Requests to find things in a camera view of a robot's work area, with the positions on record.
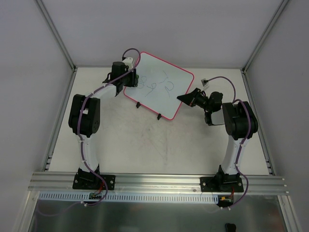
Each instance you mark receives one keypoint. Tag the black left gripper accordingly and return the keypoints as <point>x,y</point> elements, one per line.
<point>201,100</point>

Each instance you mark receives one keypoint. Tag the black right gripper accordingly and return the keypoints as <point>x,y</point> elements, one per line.
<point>129,80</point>

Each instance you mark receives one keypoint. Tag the pink-framed whiteboard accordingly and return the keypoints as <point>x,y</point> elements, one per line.
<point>160,83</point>

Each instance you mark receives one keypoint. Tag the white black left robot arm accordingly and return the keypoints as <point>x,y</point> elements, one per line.
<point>237,117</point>

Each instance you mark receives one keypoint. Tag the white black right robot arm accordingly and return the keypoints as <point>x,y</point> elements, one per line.
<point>84,118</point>

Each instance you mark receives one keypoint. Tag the black object bottom edge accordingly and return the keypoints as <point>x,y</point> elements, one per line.
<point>230,227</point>

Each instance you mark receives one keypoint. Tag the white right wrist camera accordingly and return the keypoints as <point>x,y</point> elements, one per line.
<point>129,62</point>

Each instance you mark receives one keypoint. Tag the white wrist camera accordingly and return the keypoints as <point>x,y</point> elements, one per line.
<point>205,82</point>
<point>129,62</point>

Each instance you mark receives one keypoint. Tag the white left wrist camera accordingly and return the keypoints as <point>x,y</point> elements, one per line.
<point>205,82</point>

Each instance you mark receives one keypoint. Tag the left aluminium frame post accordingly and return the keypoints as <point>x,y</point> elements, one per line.
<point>47,17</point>

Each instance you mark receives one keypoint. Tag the aluminium frame post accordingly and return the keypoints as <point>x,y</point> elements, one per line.
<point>47,17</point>
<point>271,24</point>

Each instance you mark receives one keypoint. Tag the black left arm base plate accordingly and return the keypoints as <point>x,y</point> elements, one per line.
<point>212,184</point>

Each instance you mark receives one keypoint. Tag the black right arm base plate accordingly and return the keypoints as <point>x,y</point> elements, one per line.
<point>96,182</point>

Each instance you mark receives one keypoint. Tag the right aluminium frame post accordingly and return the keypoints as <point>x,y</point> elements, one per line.
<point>271,24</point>

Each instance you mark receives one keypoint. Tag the aluminium mounting rail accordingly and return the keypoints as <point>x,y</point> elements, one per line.
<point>157,183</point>

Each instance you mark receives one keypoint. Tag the white slotted cable duct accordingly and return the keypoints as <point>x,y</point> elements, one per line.
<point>130,197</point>

